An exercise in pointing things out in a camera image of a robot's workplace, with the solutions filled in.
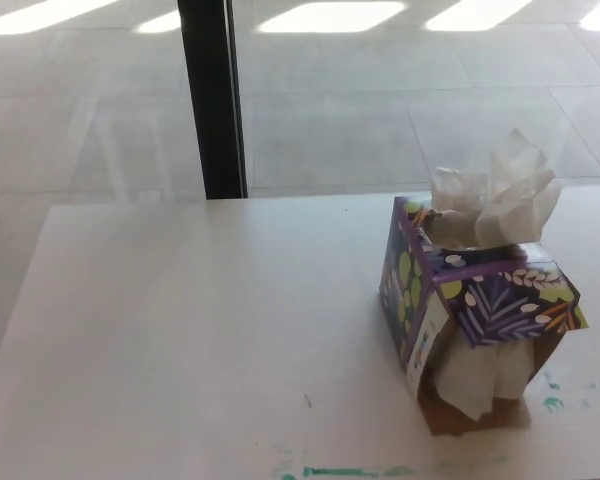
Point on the black window frame post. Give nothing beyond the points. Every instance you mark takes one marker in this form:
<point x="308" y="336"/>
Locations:
<point x="210" y="100"/>

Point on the purple floral tissue box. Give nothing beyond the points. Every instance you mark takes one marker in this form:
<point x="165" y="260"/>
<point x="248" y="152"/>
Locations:
<point x="500" y="310"/>

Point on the white tissue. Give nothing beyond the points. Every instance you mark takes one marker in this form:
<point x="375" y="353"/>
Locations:
<point x="515" y="200"/>

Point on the white tissues in torn side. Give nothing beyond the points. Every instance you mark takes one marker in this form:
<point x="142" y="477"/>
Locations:
<point x="472" y="375"/>

